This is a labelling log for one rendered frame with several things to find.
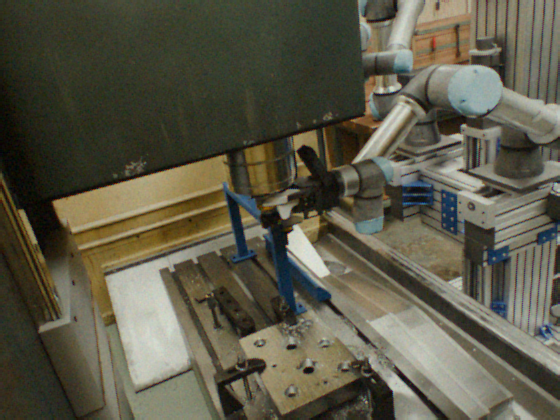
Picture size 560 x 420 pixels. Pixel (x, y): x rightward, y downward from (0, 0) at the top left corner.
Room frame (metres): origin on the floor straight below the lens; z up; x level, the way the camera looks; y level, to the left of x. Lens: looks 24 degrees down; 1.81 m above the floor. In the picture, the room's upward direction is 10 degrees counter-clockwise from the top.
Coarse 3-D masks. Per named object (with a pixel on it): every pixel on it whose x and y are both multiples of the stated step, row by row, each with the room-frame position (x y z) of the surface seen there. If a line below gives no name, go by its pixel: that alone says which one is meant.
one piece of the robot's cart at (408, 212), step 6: (396, 204) 1.84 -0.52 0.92; (402, 204) 1.80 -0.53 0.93; (396, 210) 1.84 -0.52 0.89; (402, 210) 1.80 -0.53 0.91; (408, 210) 1.81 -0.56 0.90; (414, 210) 1.82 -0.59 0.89; (420, 210) 1.83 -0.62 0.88; (396, 216) 1.84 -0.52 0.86; (402, 216) 1.80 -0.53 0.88; (408, 216) 1.81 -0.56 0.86; (414, 216) 1.82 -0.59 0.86; (420, 216) 1.82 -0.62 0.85
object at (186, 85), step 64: (0, 0) 0.73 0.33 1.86; (64, 0) 0.75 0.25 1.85; (128, 0) 0.78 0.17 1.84; (192, 0) 0.82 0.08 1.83; (256, 0) 0.85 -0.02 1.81; (320, 0) 0.89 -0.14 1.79; (0, 64) 0.72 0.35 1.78; (64, 64) 0.75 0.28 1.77; (128, 64) 0.78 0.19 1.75; (192, 64) 0.81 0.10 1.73; (256, 64) 0.85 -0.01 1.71; (320, 64) 0.89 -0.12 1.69; (0, 128) 0.71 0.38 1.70; (64, 128) 0.74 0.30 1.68; (128, 128) 0.77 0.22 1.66; (192, 128) 0.80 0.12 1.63; (256, 128) 0.84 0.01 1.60; (64, 192) 0.73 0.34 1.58
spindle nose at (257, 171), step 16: (272, 144) 0.90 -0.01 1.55; (288, 144) 0.93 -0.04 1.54; (224, 160) 0.93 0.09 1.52; (240, 160) 0.90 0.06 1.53; (256, 160) 0.89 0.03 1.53; (272, 160) 0.90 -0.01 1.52; (288, 160) 0.92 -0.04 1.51; (240, 176) 0.90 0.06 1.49; (256, 176) 0.89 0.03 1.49; (272, 176) 0.89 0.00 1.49; (288, 176) 0.91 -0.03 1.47; (240, 192) 0.91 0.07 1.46; (256, 192) 0.89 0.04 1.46; (272, 192) 0.90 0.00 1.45
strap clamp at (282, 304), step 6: (270, 300) 1.16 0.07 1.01; (276, 300) 1.15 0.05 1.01; (282, 300) 1.09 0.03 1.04; (276, 306) 1.12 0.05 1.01; (282, 306) 1.09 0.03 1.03; (288, 306) 1.10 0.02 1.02; (276, 312) 1.15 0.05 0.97; (282, 312) 1.08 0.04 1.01; (288, 312) 1.09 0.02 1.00; (276, 318) 1.14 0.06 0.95; (282, 318) 1.14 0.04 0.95; (288, 318) 1.06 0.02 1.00; (294, 318) 1.06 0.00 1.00; (288, 324) 1.05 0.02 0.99; (294, 324) 1.04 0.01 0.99
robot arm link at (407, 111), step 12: (420, 72) 1.29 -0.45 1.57; (408, 84) 1.30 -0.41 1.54; (420, 84) 1.25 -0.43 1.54; (408, 96) 1.26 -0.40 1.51; (420, 96) 1.25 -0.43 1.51; (396, 108) 1.27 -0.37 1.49; (408, 108) 1.25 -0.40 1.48; (420, 108) 1.24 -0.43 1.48; (432, 108) 1.26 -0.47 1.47; (384, 120) 1.27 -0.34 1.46; (396, 120) 1.24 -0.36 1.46; (408, 120) 1.24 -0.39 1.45; (384, 132) 1.23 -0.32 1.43; (396, 132) 1.23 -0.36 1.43; (372, 144) 1.23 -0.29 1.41; (384, 144) 1.22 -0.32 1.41; (396, 144) 1.23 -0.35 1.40; (360, 156) 1.22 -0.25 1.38; (372, 156) 1.21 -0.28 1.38; (384, 156) 1.21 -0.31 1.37
